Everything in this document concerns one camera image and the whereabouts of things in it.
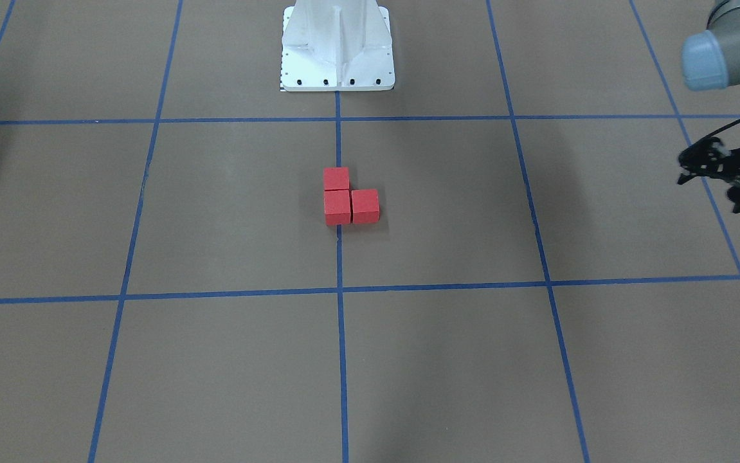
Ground red block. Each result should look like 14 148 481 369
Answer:
323 190 352 226
323 167 351 192
351 188 381 224

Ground white pedestal column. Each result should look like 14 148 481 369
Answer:
280 1 396 92

